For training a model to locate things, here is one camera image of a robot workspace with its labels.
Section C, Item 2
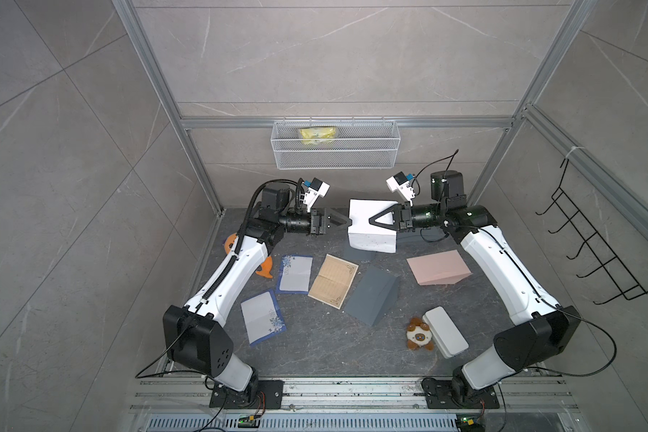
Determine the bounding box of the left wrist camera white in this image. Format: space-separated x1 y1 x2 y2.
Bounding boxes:
302 177 329 212

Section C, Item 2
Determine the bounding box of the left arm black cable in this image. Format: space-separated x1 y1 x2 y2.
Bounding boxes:
134 179 303 379

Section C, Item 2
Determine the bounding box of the brown white bear plush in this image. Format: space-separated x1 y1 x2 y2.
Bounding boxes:
406 317 435 351

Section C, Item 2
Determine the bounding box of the white blue letter paper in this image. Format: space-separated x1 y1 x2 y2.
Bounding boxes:
347 200 397 254
240 290 286 346

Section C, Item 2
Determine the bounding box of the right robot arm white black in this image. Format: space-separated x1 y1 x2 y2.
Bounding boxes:
366 169 581 398

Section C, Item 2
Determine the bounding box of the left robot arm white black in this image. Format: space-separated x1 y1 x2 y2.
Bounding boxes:
163 178 350 396

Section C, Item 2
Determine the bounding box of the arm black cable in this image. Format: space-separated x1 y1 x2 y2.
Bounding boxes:
134 179 303 379
412 149 618 379

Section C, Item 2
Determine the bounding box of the pink envelope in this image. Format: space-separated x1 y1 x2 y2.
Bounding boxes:
407 250 472 286

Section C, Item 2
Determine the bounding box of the orange shark plush toy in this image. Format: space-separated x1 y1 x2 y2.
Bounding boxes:
223 233 274 279

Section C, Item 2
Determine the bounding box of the black wire hook rack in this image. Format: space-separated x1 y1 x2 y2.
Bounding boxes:
536 158 648 306

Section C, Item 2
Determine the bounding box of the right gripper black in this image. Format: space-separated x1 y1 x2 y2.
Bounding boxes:
369 206 443 234

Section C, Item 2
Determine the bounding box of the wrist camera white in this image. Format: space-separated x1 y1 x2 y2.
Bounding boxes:
385 171 416 205
302 177 329 212

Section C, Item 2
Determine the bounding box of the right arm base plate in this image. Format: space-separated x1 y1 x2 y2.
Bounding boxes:
420 377 500 410

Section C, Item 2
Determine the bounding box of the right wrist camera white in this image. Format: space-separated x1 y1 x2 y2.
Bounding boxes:
385 171 416 205

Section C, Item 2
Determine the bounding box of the white rectangular box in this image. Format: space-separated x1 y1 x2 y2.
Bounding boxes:
422 307 469 358

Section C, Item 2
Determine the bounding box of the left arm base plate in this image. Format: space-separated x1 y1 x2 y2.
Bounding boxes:
210 379 284 410

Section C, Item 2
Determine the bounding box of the yellow packet in basket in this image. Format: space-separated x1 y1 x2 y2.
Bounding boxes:
298 126 338 146

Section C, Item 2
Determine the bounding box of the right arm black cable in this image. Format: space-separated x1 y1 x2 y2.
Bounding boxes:
412 149 618 379

